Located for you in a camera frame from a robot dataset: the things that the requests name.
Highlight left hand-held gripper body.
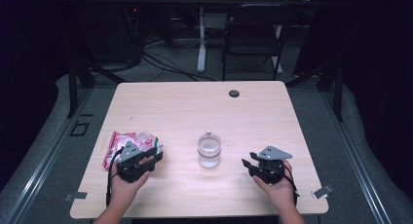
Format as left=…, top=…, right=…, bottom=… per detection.
left=116, top=140, right=154, bottom=183

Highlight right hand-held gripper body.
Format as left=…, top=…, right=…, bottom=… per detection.
left=251, top=145, right=293, bottom=185

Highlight pink printed plastic bag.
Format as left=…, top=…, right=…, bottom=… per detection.
left=102, top=131, right=165, bottom=170

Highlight clear plastic jar with lid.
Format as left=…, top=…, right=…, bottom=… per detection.
left=197, top=129, right=222, bottom=169

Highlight person's right hand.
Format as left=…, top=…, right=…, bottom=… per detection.
left=252, top=160, right=298, bottom=208

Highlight person's left hand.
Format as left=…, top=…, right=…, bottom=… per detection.
left=110, top=170, right=152, bottom=207

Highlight grey tape piece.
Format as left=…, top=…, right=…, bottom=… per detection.
left=63, top=191, right=89, bottom=203
left=311, top=184, right=334, bottom=200

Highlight black metal stand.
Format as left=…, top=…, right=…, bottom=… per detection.
left=285, top=61, right=345, bottom=123
left=66, top=59, right=128, bottom=119

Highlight dark equipment cabinet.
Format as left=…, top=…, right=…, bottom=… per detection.
left=74, top=3, right=140, bottom=64

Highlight black chair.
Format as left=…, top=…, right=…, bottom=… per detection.
left=221, top=3, right=295, bottom=82

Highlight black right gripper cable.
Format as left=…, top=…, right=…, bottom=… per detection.
left=282, top=161, right=300, bottom=205

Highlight black floor cables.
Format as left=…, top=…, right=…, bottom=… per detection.
left=140, top=52, right=217, bottom=83

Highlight aluminium floor rail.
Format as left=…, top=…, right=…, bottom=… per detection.
left=0, top=87, right=94, bottom=224
left=320, top=87, right=394, bottom=224

